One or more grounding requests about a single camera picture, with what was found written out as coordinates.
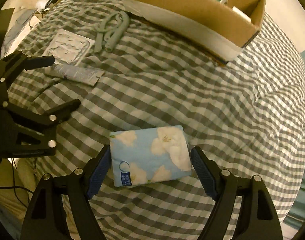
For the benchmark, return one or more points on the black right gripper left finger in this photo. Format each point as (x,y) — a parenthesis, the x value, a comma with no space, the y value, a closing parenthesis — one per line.
(46,218)

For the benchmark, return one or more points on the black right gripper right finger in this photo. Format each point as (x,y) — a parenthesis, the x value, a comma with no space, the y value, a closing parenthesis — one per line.
(257,218)

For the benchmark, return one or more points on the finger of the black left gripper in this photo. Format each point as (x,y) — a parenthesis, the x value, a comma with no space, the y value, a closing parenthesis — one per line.
(50,117)
(15,63)

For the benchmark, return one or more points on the white toothpaste tube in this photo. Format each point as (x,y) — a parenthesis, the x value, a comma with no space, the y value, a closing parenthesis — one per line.
(86,76)

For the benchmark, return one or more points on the silver foil blister pack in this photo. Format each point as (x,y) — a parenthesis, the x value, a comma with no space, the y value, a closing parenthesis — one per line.
(68,48)

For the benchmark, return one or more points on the blue floral tissue pack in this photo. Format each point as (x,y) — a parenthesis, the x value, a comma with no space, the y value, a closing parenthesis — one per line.
(152,155)

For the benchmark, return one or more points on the grey-green folding clothes hanger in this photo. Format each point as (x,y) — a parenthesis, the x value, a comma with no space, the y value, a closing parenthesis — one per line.
(110,30)

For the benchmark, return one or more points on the small brown bedside box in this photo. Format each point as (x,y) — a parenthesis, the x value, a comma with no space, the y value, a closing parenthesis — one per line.
(42,7)

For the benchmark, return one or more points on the brown cardboard box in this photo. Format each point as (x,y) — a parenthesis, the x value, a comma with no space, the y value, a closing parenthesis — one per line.
(222,29)

